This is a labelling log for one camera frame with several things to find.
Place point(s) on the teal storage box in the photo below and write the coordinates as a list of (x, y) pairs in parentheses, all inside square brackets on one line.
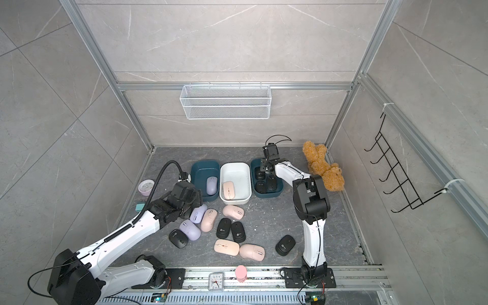
[(257, 163), (200, 172)]

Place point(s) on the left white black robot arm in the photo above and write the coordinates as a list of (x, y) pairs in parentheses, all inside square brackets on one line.
[(86, 276)]

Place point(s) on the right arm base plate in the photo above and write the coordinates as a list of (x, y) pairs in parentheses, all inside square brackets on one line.
[(294, 279)]

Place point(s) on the purple mouse top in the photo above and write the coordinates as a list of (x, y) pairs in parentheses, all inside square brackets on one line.
[(198, 213)]

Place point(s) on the white storage box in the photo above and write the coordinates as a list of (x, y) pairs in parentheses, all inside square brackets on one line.
[(239, 174)]

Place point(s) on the brown teddy bear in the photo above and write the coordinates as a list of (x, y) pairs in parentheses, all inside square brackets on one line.
[(331, 174)]

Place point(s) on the right teal storage box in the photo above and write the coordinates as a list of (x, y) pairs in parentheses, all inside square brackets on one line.
[(257, 163)]

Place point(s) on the purple mouse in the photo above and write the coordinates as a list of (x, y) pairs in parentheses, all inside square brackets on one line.
[(191, 230), (212, 186), (198, 213)]

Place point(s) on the purple mouse middle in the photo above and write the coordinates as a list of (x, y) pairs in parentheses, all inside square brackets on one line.
[(191, 230)]

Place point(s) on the small teal block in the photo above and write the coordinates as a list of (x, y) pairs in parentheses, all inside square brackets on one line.
[(139, 207)]

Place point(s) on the left teal storage box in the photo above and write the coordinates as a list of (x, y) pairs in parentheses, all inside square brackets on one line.
[(200, 172)]

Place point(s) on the pink cylinder object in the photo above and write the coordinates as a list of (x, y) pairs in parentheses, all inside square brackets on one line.
[(241, 273)]

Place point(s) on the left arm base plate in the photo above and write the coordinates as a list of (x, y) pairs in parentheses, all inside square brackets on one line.
[(174, 275)]

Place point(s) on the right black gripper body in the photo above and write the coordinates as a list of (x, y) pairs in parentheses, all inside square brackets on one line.
[(265, 165)]

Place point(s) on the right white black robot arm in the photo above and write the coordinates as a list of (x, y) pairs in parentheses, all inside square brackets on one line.
[(312, 206)]

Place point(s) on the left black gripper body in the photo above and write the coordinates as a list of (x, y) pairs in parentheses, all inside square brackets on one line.
[(196, 201)]

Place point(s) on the purple mouse bottom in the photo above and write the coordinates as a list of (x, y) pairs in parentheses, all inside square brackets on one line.
[(212, 186)]

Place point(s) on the small white desk clock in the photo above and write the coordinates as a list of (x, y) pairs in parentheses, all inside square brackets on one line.
[(216, 282)]

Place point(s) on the black wall hook rack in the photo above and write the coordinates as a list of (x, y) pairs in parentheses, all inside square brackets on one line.
[(396, 170)]

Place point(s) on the white wire mesh basket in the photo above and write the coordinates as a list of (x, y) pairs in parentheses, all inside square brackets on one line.
[(226, 101)]

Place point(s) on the black mouse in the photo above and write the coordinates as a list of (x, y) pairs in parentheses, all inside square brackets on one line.
[(178, 239), (285, 245), (224, 228), (261, 187), (259, 175), (272, 183), (238, 232)]

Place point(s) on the pink mouse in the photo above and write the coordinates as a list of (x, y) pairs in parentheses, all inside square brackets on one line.
[(253, 252), (208, 220), (227, 247), (234, 212), (228, 190)]

